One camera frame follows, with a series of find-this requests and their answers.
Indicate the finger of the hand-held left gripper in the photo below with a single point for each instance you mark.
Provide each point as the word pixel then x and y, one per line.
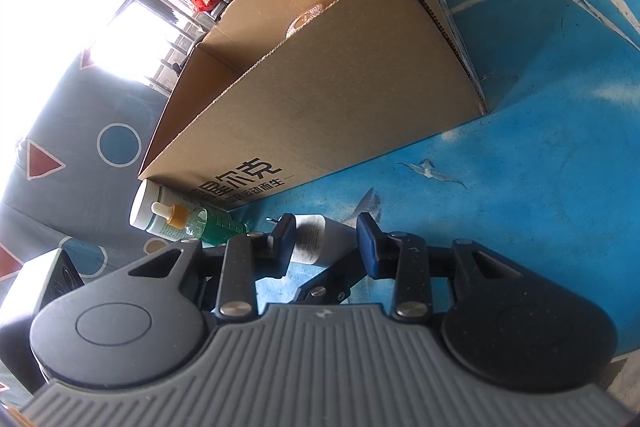
pixel 330 284

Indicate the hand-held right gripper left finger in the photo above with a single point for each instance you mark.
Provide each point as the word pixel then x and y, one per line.
pixel 286 241

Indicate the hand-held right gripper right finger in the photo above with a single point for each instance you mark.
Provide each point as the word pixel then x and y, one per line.
pixel 369 249

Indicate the white labelled bottle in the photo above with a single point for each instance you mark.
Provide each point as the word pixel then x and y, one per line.
pixel 322 239

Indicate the cardboard box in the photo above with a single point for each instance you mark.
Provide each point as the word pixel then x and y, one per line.
pixel 310 97

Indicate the green dropper bottle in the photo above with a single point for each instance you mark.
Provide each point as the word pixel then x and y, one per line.
pixel 220 227

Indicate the white plastic jar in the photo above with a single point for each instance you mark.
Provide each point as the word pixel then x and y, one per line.
pixel 147 212

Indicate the grey printed blanket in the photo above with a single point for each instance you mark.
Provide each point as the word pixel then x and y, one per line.
pixel 75 147

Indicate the metal window railing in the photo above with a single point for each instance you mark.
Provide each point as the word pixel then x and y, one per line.
pixel 165 32

